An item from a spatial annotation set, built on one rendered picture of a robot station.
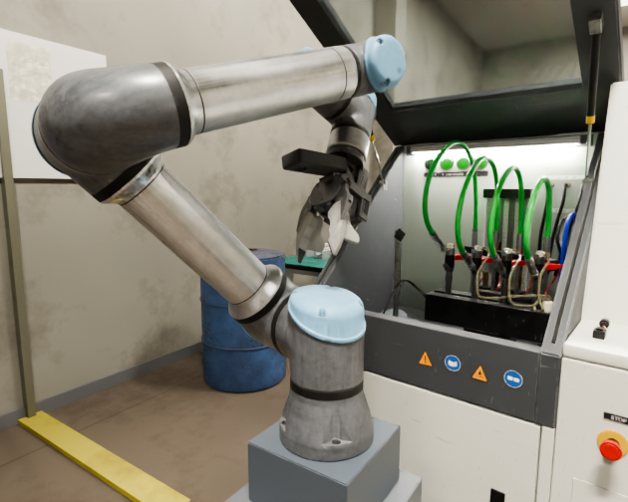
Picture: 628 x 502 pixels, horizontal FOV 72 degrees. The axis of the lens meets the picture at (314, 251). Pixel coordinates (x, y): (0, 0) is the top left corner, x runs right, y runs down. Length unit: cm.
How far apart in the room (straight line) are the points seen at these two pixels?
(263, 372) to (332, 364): 228
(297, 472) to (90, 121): 53
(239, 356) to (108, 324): 89
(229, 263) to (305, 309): 14
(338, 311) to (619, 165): 87
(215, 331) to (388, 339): 181
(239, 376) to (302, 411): 222
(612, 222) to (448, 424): 63
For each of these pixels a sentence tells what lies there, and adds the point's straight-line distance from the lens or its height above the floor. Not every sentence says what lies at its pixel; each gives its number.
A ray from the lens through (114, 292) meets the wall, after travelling 313.
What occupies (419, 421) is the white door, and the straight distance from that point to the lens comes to 123.
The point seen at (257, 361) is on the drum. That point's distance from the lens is 287.
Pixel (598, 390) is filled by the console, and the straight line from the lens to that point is 106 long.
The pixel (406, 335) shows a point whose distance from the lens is 116.
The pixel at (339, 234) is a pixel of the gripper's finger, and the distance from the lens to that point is 67.
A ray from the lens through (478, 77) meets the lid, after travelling 143.
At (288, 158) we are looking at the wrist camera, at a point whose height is 134.
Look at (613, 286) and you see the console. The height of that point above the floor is 106.
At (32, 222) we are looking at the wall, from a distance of 287.
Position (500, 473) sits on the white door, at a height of 64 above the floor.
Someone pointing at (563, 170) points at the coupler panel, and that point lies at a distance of 154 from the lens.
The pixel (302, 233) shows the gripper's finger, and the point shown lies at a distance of 73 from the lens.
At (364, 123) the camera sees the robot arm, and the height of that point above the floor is 141.
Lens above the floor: 129
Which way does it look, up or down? 8 degrees down
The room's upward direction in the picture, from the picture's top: straight up
